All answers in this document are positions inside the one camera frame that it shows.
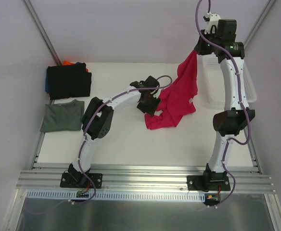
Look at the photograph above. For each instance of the white plastic basket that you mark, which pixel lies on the white plastic basket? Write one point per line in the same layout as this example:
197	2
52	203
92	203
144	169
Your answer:
214	82

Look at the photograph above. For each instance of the left aluminium corner post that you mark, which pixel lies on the left aluminium corner post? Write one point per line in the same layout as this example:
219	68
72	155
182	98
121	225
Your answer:
43	33

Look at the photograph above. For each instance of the white slotted cable duct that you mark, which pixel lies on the white slotted cable duct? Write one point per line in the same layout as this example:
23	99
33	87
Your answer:
117	196

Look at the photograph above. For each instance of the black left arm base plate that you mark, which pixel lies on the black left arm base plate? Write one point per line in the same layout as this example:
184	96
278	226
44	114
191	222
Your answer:
67	181

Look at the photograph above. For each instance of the aluminium corner post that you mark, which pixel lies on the aluminium corner post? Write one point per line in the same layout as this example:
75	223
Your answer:
260	20
43	33

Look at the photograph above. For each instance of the aluminium mounting rail frame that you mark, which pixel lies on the aluminium mounting rail frame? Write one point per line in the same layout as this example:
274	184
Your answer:
150	160

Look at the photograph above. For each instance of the grey folded t shirt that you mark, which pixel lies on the grey folded t shirt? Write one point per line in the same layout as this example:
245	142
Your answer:
63	117

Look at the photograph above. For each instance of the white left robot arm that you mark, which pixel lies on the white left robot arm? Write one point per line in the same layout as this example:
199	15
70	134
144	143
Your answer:
98	117

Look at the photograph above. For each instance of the orange folded t shirt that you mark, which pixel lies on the orange folded t shirt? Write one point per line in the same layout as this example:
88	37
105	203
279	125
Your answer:
77	67

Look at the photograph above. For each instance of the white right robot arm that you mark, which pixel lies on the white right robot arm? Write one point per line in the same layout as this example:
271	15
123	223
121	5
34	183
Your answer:
236	115

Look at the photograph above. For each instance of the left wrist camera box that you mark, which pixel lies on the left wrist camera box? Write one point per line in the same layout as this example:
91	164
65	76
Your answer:
151	82

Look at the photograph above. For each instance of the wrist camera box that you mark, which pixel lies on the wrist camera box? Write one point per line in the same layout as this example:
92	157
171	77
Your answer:
226	29
151	82

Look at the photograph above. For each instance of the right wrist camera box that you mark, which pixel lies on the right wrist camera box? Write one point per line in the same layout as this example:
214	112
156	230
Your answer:
226	29

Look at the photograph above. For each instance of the black folded t shirt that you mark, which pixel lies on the black folded t shirt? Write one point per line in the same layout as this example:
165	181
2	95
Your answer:
68	85

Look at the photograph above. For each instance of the right aluminium corner post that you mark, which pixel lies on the right aluminium corner post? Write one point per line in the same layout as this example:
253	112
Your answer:
260	20

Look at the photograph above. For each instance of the pink t shirt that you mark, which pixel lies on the pink t shirt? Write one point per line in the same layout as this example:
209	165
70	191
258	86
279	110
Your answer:
177	99

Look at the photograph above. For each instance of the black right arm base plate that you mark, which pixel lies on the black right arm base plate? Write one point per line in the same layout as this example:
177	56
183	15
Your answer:
205	184

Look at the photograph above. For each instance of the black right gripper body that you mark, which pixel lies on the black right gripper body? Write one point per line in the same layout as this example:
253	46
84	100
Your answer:
201	48

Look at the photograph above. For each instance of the blue folded t shirt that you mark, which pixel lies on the blue folded t shirt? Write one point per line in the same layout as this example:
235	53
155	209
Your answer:
46	85

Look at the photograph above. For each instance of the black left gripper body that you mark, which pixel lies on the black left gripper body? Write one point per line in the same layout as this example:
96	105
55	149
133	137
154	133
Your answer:
149	103

